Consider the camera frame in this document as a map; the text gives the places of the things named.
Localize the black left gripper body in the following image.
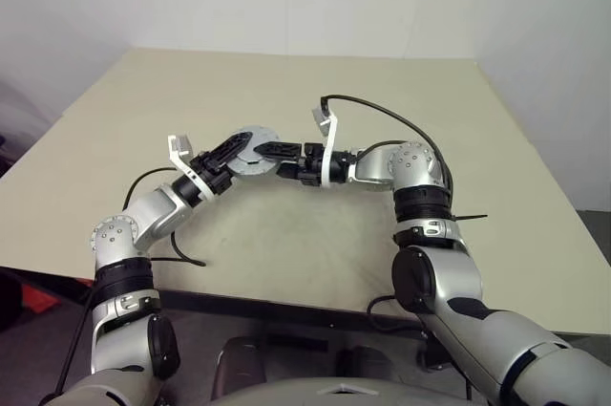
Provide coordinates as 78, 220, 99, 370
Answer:
189, 149, 236, 198

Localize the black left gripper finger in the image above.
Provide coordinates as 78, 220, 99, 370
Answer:
208, 130, 258, 174

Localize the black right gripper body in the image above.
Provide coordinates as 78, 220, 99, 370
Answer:
298, 139, 327, 187

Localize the round grey motor lid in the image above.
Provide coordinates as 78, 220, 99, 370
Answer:
227, 124, 283, 176

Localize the dark rounded shape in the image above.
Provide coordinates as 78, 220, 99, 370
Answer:
212, 336, 266, 397

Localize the red object under table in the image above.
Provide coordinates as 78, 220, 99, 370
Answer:
21, 284, 61, 314

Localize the grey robot torso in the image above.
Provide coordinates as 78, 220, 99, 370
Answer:
157, 376, 478, 406

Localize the black table leg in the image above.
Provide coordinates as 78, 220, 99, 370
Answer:
417, 333, 454, 372

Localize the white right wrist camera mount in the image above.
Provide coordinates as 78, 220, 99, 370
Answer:
310, 98, 341, 187

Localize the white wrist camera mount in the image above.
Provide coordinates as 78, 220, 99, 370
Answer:
166, 134, 216, 201
310, 98, 341, 187

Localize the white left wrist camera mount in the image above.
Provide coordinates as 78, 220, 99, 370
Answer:
166, 134, 216, 201

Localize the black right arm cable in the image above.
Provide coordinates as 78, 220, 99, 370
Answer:
318, 94, 454, 187

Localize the black table frame bar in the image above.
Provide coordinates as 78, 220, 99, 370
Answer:
157, 288, 426, 343

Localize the black cable under table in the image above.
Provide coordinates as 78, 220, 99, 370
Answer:
366, 294, 431, 336

